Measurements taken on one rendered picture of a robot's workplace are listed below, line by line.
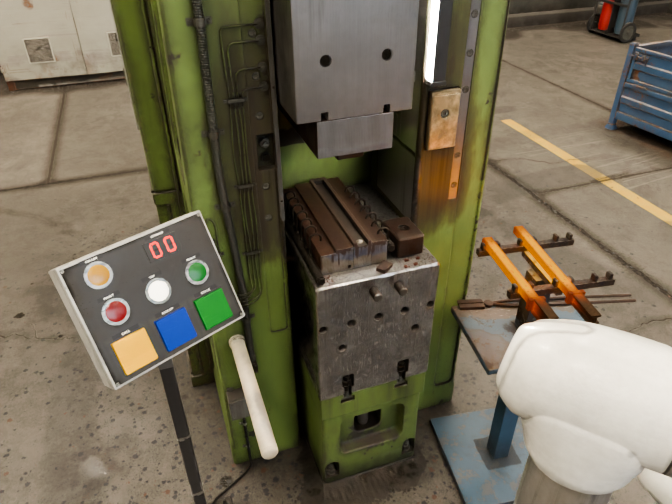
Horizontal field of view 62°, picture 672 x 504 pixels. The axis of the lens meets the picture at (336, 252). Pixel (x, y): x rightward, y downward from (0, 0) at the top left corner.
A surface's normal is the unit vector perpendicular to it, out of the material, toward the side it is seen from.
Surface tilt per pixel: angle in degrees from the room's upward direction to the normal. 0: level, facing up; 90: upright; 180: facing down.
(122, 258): 60
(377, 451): 90
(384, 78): 90
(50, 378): 0
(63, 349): 0
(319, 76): 90
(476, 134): 90
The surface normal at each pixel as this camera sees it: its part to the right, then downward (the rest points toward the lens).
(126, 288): 0.60, -0.07
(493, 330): -0.01, -0.83
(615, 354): -0.18, -0.68
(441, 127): 0.33, 0.53
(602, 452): -0.48, 0.43
